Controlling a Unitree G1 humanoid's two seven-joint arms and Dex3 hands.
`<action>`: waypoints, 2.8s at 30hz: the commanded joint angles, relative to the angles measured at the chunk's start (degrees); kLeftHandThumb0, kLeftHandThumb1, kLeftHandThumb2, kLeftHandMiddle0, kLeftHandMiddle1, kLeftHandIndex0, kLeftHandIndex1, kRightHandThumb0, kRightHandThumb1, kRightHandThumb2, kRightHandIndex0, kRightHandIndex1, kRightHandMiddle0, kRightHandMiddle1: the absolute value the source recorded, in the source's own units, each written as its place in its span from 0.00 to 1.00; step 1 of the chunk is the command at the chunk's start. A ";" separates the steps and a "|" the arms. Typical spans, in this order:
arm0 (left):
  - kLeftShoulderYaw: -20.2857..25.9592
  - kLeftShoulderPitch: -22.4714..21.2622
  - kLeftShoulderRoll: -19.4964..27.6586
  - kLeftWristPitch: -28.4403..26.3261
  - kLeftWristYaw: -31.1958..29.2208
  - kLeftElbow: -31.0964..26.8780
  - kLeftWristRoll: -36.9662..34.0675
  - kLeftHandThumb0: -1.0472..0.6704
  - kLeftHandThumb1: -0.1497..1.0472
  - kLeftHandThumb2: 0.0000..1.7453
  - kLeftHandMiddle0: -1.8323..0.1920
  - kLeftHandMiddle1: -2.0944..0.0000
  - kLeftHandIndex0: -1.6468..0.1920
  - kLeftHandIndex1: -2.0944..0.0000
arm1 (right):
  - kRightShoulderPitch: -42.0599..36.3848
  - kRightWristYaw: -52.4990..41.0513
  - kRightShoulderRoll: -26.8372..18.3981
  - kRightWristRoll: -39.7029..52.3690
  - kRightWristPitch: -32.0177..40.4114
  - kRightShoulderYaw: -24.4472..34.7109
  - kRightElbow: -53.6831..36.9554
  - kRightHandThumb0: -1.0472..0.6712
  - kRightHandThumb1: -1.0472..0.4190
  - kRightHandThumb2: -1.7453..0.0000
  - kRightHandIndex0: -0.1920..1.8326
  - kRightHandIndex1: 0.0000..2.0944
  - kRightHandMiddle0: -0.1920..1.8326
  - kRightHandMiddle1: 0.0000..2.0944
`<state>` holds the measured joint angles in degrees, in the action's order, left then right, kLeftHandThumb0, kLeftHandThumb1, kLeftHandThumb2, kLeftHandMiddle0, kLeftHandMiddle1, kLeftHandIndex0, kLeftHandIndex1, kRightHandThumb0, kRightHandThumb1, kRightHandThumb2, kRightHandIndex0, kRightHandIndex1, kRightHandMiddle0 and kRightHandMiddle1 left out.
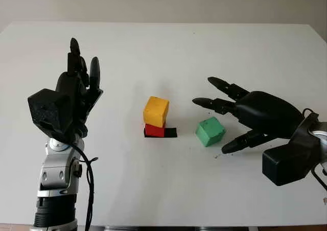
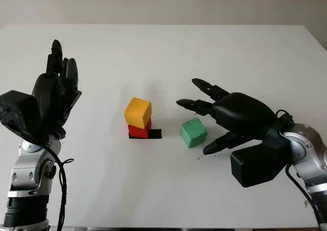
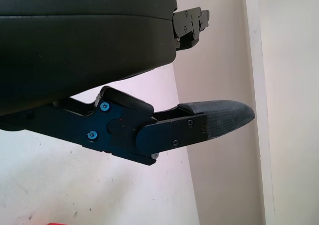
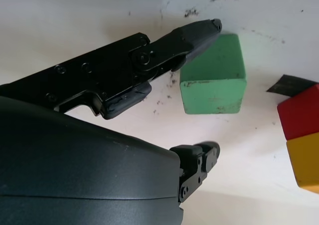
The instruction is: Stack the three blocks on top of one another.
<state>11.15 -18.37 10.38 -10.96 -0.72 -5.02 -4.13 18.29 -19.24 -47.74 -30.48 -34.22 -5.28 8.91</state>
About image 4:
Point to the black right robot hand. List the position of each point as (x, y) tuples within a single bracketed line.
[(74, 172)]

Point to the green wooden block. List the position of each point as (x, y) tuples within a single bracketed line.
[(214, 85)]

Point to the yellow wooden block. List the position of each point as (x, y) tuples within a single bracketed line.
[(306, 162)]

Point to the red wooden block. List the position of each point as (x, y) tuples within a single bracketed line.
[(301, 115)]

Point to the black tape strip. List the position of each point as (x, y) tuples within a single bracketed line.
[(286, 84)]

